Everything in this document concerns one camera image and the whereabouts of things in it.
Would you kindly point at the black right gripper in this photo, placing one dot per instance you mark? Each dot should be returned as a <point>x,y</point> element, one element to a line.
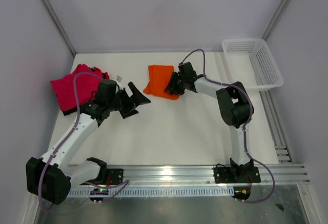
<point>171,84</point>

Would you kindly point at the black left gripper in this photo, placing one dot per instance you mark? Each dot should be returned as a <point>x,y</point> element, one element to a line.
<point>137,98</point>

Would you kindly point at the orange t shirt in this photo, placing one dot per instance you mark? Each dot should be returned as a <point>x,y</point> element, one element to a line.
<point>159,77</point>

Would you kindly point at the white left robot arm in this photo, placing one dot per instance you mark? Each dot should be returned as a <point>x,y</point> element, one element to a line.
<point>50,177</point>

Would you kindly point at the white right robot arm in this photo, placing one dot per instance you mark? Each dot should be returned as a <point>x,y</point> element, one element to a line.
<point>235,108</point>

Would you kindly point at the red folded t shirt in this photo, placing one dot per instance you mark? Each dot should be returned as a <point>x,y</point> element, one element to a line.
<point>105,75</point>

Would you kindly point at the pink folded t shirt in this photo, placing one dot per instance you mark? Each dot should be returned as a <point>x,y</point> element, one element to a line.
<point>79,70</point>

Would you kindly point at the left controller board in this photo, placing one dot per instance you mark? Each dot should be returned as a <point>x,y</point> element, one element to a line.
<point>98,194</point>

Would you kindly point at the controller board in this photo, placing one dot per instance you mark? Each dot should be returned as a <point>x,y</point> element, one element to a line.
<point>98,194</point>
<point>241,194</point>

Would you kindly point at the white plastic basket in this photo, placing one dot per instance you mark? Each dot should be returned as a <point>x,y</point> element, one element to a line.
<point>250,61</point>

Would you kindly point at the right controller board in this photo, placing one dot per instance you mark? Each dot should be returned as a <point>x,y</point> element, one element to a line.
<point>241,194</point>

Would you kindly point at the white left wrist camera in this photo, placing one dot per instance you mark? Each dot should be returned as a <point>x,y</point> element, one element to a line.
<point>118,80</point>

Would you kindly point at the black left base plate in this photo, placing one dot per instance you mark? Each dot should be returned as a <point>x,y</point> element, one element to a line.
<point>109,177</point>

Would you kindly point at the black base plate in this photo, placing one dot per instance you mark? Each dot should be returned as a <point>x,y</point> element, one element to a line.
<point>225,175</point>
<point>109,177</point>

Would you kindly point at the slotted grey cable duct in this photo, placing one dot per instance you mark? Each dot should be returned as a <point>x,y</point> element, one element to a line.
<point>136,192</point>

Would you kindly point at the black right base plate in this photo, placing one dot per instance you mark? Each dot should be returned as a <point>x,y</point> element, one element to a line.
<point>225,175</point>

